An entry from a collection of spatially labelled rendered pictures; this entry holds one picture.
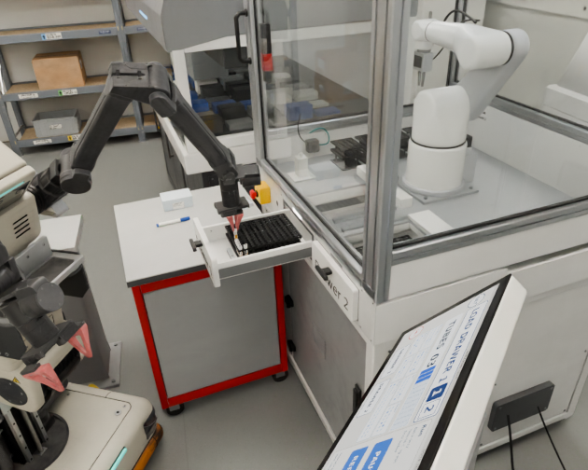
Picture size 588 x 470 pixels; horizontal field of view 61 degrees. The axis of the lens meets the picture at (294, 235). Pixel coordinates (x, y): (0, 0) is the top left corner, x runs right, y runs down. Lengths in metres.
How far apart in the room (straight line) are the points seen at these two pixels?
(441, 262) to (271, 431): 1.18
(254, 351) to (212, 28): 1.37
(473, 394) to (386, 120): 0.57
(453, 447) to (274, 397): 1.67
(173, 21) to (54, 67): 3.20
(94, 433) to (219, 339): 0.55
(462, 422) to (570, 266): 1.04
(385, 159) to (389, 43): 0.24
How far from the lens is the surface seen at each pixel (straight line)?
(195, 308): 1.97
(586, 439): 2.45
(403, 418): 0.85
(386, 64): 1.06
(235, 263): 1.60
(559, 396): 2.26
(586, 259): 1.78
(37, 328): 1.13
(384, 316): 1.36
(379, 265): 1.25
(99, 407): 2.11
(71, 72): 5.37
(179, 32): 2.28
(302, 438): 2.21
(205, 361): 2.15
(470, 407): 0.79
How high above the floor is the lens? 1.77
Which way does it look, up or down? 31 degrees down
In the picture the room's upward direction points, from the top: 3 degrees counter-clockwise
